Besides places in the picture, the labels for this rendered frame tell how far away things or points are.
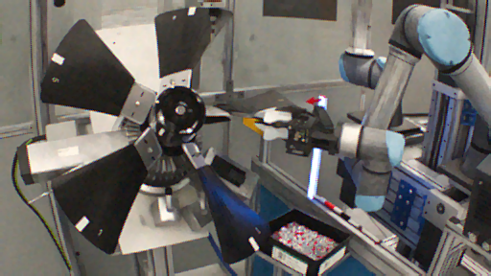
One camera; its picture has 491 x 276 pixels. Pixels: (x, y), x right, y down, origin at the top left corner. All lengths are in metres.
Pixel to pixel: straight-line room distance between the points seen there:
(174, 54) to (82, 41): 0.26
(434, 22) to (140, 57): 0.87
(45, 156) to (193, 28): 0.51
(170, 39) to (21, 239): 1.20
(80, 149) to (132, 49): 0.42
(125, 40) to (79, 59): 0.36
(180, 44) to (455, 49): 0.68
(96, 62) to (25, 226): 1.08
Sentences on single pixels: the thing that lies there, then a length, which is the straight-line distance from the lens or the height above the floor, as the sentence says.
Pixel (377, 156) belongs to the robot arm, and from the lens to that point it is 0.90.
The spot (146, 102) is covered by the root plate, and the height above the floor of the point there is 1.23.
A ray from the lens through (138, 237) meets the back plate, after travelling 1.11.
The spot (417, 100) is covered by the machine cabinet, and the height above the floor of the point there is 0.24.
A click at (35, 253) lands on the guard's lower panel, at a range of 1.95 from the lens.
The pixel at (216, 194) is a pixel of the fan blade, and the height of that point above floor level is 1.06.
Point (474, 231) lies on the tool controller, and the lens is 0.88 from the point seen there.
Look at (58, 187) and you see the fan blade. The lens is 0.83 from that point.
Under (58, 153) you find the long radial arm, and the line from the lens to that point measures 1.02.
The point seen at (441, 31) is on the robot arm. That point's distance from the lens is 0.85.
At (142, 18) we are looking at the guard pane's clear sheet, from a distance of 1.65.
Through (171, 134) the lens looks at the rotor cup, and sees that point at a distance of 0.90.
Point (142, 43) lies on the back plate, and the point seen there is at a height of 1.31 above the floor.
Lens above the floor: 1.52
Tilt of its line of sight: 22 degrees down
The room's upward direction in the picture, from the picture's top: 3 degrees clockwise
